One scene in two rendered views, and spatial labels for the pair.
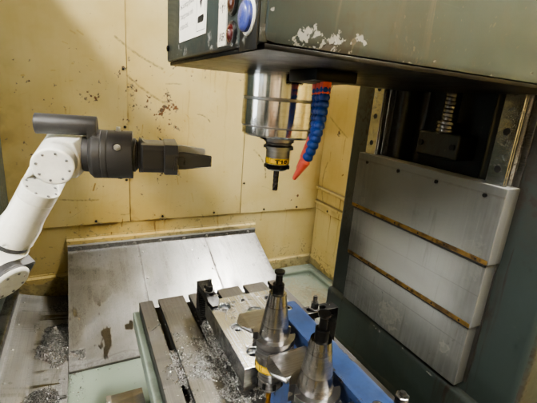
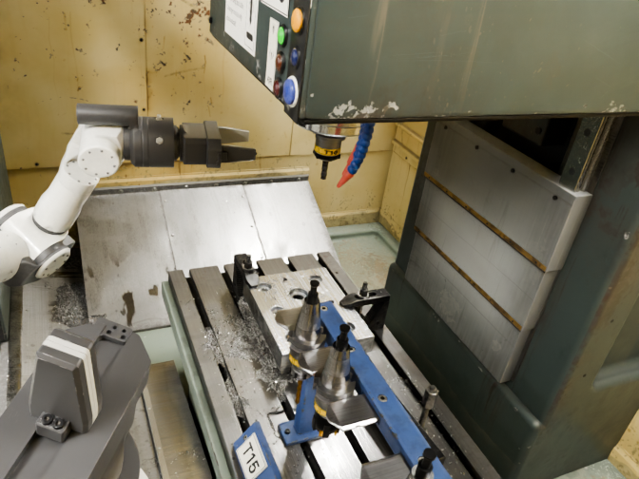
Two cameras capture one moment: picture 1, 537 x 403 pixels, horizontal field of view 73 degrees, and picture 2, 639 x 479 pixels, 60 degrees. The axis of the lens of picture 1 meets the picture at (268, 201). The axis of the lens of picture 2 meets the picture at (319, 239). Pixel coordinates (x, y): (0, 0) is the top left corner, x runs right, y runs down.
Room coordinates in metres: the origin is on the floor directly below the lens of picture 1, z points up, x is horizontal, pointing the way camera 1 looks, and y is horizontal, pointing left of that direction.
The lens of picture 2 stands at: (-0.24, -0.02, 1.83)
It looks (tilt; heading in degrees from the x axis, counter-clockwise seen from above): 31 degrees down; 0
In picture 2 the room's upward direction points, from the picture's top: 8 degrees clockwise
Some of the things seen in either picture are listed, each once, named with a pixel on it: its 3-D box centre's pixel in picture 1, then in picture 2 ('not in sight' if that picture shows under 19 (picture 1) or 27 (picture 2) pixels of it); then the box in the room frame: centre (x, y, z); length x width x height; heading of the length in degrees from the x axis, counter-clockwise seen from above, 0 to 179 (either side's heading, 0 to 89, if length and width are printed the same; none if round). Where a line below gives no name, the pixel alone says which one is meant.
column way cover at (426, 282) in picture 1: (406, 255); (474, 243); (0.97, -0.41, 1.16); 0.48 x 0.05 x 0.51; 28
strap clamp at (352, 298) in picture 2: (314, 319); (362, 306); (0.90, -0.16, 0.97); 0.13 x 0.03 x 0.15; 118
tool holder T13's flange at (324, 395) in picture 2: (313, 393); (334, 385); (0.37, -0.08, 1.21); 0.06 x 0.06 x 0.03
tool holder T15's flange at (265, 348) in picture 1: (273, 340); (306, 337); (0.47, -0.02, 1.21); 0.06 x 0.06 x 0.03
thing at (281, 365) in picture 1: (292, 365); (319, 360); (0.42, -0.05, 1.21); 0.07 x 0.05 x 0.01; 118
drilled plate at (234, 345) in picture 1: (263, 329); (304, 314); (0.85, -0.01, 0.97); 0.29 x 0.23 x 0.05; 28
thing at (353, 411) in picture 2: not in sight; (349, 412); (0.32, -0.10, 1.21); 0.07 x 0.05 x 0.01; 118
